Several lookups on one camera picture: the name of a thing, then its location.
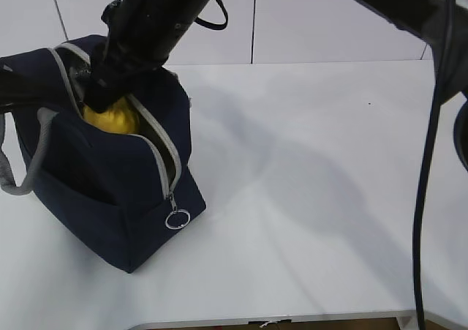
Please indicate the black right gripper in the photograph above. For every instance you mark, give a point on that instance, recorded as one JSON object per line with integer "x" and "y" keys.
{"x": 118, "y": 68}

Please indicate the yellow pear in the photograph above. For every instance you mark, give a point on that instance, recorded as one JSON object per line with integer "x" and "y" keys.
{"x": 119, "y": 118}

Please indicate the navy blue lunch bag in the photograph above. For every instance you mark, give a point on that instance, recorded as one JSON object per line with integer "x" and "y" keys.
{"x": 123, "y": 196}

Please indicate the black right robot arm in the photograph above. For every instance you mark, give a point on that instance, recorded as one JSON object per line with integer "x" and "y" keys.
{"x": 143, "y": 33}

